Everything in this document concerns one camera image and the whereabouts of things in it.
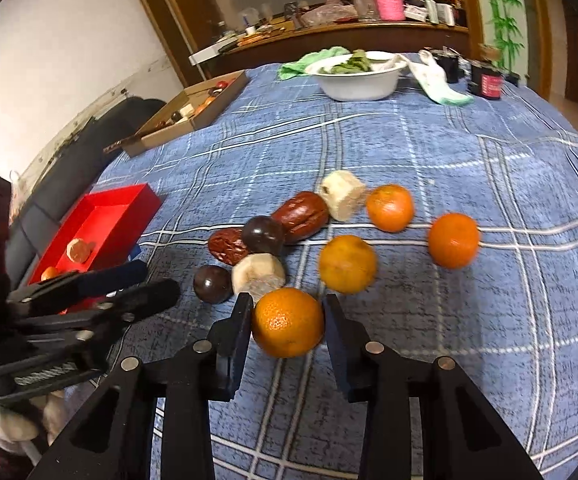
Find wrinkled red date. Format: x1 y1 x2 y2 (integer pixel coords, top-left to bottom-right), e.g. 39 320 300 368
207 228 250 267
270 191 330 246

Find green cloth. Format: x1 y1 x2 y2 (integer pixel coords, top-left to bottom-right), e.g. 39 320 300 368
279 46 352 80

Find cardboard box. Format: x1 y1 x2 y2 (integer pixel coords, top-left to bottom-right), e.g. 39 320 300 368
121 70 248 158

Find white bowl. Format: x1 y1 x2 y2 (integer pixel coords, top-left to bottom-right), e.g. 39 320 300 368
305 51 410 102

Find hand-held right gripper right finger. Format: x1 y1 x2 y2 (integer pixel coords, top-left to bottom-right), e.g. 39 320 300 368
323 294 544 480

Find red tray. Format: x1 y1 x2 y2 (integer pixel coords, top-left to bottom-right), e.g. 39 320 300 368
28 183 164 313

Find bamboo wall picture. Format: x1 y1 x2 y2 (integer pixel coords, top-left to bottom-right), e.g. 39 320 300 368
479 0 524 71

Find person's left hand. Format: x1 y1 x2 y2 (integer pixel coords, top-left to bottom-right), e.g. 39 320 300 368
0 390 66 461

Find black container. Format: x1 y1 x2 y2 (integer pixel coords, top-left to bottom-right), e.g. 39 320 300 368
431 49 464 84

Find white flat box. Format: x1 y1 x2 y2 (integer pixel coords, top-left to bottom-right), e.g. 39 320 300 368
189 40 240 66

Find blue plaid tablecloth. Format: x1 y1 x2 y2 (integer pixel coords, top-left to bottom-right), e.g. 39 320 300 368
64 52 578 480

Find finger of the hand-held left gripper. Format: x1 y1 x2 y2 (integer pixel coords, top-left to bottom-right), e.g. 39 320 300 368
6 259 150 318
28 279 180 362

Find green leafy vegetables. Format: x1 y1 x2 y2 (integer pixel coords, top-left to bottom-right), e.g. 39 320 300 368
321 50 374 76

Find white plastic bag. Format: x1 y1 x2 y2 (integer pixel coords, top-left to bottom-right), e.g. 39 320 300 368
384 50 474 107

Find clear plastic bag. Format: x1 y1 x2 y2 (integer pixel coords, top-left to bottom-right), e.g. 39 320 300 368
301 0 357 26

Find wooden cabinet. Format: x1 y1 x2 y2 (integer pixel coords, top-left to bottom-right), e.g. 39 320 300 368
129 0 484 86

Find black sofa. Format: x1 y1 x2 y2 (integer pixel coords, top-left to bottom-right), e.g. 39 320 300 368
6 97 170 281

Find black jar with red label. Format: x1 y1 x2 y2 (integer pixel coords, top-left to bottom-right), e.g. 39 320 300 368
469 59 504 101

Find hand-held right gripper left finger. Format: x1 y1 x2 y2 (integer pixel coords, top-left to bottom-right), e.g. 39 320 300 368
26 292 254 480

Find glass jar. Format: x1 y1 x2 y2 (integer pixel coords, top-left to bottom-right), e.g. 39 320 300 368
351 0 380 23

